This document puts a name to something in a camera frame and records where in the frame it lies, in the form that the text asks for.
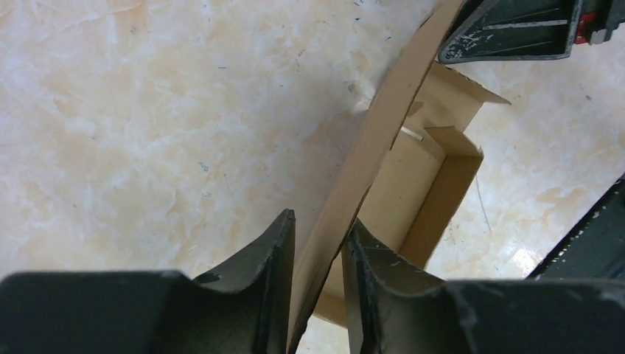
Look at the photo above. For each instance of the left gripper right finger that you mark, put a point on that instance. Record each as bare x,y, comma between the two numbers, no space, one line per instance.
394,306

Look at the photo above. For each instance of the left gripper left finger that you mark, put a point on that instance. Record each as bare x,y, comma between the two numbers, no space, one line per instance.
239,306

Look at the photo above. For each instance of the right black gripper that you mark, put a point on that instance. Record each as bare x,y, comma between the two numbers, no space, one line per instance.
501,30

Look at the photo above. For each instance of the brown cardboard box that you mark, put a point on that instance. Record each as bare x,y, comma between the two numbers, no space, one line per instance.
403,177

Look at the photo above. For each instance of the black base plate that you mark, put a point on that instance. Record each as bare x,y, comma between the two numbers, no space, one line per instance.
594,247

